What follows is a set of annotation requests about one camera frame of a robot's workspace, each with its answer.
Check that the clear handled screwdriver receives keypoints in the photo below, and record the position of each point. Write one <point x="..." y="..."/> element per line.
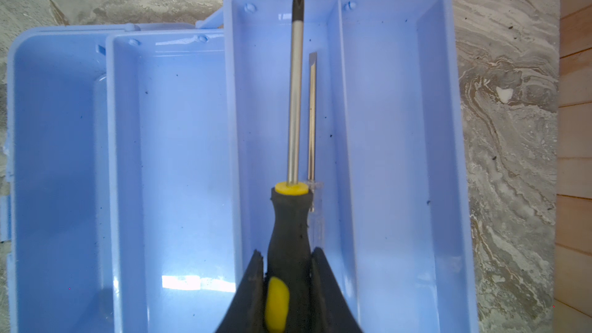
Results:
<point x="315" y="219"/>

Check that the white blue tool box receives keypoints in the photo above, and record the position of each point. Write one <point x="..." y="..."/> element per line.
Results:
<point x="141" y="158"/>

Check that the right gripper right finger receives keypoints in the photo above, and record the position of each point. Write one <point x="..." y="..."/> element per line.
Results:
<point x="329" y="309"/>

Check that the black yellow large screwdriver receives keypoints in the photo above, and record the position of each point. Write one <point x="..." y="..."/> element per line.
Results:
<point x="287" y="307"/>

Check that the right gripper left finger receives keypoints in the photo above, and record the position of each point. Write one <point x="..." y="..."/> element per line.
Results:
<point x="246" y="311"/>

